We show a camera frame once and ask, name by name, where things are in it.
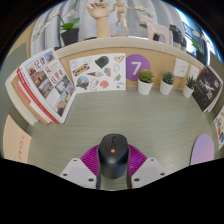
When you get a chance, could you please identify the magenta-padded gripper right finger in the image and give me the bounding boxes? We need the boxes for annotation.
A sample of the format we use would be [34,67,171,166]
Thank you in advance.
[125,144,166,190]

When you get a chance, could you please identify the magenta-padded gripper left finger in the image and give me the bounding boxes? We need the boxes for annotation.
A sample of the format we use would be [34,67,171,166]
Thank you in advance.
[58,144,103,191]

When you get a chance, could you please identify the black computer mouse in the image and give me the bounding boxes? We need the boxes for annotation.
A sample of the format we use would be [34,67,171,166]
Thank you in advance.
[97,133,130,180]

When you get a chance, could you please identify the purple mouse pad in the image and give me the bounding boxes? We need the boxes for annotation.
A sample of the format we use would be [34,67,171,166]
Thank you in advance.
[189,133,216,166]

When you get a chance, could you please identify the beige box with red print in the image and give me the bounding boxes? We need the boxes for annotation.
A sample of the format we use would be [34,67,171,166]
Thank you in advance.
[2,114,33,164]

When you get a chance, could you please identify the small succulent in white pot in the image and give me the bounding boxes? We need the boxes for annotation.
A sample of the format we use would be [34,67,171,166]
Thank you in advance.
[182,75,198,99]
[137,69,155,97]
[159,71,176,96]

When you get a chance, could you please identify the colourful food sticker sheet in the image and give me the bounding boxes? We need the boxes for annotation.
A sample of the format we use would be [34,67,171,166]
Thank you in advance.
[213,104,224,151]

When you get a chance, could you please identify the brown book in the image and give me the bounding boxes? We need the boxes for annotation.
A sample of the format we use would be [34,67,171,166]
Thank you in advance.
[11,74,49,125]

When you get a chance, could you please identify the red-edged photo magazine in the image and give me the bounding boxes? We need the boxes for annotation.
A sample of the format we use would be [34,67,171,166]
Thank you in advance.
[16,48,78,125]

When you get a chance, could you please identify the white thick books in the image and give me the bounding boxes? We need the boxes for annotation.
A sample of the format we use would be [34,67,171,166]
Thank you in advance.
[4,69,38,127]

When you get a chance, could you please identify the white cartoon sticker sheet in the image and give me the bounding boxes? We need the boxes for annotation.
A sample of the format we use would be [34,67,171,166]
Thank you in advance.
[68,52,127,93]

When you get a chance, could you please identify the black cover book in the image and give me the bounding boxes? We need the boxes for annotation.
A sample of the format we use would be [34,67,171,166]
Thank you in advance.
[191,65,221,112]

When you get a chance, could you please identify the purple round number sticker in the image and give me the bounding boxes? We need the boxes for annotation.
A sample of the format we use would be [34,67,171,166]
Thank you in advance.
[125,53,151,82]

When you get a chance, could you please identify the grey-green desk partition panel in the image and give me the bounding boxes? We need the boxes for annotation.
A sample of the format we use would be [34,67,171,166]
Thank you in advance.
[208,51,224,111]
[0,41,31,134]

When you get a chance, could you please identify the white orchid in black pot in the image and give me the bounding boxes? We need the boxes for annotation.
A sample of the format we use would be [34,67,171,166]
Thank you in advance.
[134,5,161,43]
[31,9,81,47]
[191,29,209,63]

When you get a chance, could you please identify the black wooden horse figure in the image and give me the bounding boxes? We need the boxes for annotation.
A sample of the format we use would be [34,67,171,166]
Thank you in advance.
[169,23,188,49]

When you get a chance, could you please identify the pink wooden horse figure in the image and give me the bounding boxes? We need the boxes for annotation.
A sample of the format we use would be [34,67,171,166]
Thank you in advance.
[139,14,171,45]

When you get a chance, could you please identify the wooden hand model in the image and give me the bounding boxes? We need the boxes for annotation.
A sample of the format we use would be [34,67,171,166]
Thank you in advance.
[86,0,112,39]

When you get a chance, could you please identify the grey pleated curtain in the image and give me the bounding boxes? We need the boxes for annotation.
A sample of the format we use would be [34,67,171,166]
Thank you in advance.
[31,0,186,48]

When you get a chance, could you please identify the dark-framed window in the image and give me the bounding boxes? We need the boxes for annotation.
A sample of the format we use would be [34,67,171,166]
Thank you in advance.
[176,8,218,58]

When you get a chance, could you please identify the wooden artist mannequin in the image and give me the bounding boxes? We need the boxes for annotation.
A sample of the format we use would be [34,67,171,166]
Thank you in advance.
[110,0,134,32]

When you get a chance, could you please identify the white wall socket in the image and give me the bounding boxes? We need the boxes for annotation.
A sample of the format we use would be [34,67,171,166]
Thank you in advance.
[173,58,190,79]
[188,64,201,81]

